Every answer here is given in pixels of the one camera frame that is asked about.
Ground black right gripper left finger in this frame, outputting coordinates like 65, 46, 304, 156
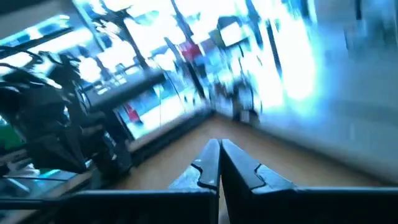
57, 139, 222, 224

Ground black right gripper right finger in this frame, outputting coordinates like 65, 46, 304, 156
220, 139, 398, 224

